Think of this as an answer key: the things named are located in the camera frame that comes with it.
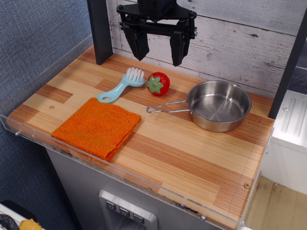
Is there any dark post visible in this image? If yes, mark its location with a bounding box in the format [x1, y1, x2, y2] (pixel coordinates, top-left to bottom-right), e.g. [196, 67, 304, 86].
[268, 10, 307, 119]
[87, 0, 113, 65]

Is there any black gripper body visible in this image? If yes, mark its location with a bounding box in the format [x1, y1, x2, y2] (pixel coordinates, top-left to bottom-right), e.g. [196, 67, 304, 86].
[117, 0, 197, 39]

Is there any red toy strawberry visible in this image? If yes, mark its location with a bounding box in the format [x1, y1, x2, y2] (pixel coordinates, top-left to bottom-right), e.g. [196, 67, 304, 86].
[146, 72, 170, 96]

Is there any grey toy fridge cabinet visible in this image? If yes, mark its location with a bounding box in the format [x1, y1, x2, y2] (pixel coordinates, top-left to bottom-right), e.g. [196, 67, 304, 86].
[47, 146, 257, 230]

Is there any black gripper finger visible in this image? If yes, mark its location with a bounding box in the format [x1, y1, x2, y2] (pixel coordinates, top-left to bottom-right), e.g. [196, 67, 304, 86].
[170, 31, 189, 67]
[123, 25, 149, 61]

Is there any black braided cable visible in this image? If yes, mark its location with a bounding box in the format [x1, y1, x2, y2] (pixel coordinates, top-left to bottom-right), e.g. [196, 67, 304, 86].
[0, 214, 20, 230]

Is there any dark right post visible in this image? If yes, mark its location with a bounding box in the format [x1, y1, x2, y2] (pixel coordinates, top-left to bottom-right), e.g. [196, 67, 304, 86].
[268, 10, 307, 119]

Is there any light blue dish brush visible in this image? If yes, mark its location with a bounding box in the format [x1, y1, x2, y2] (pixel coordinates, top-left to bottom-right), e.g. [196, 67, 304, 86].
[96, 67, 145, 103]

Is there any orange knitted cloth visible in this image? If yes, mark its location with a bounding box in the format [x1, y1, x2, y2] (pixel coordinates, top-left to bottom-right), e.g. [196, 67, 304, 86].
[51, 98, 142, 162]

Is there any silver dispenser panel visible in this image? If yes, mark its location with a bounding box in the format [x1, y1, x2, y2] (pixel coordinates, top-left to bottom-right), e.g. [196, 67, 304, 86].
[99, 190, 158, 230]

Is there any dark left post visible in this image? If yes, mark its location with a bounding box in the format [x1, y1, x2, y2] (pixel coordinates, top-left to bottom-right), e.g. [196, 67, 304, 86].
[87, 0, 113, 65]

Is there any stainless steel pot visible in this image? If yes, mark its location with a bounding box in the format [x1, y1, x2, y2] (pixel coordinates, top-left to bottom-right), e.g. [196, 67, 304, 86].
[146, 80, 252, 132]

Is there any white sink unit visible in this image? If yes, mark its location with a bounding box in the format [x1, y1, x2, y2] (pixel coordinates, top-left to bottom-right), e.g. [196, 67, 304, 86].
[260, 90, 307, 194]

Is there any clear acrylic guard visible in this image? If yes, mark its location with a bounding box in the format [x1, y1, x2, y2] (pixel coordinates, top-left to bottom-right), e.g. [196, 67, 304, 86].
[0, 34, 274, 230]

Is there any yellow object at corner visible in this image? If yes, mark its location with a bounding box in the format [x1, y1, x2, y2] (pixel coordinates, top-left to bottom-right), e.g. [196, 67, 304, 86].
[19, 219, 43, 230]

